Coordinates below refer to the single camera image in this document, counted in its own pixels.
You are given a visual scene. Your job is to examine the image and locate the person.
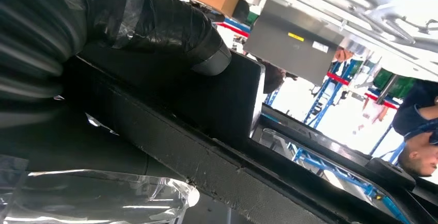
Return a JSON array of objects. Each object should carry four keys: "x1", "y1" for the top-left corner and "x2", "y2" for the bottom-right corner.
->
[
  {"x1": 392, "y1": 79, "x2": 438, "y2": 178},
  {"x1": 262, "y1": 61, "x2": 299, "y2": 95}
]

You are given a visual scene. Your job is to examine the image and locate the dark grey cabinet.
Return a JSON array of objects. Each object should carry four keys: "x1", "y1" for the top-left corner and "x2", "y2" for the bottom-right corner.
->
[{"x1": 243, "y1": 0, "x2": 345, "y2": 86}]

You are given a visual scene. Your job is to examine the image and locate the green storage bin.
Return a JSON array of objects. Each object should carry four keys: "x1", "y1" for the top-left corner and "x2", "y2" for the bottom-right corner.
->
[{"x1": 373, "y1": 68, "x2": 417, "y2": 99}]

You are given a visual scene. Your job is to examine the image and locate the blue and red rack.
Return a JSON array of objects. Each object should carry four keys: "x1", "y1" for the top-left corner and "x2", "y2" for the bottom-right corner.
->
[{"x1": 303, "y1": 58, "x2": 364, "y2": 129}]

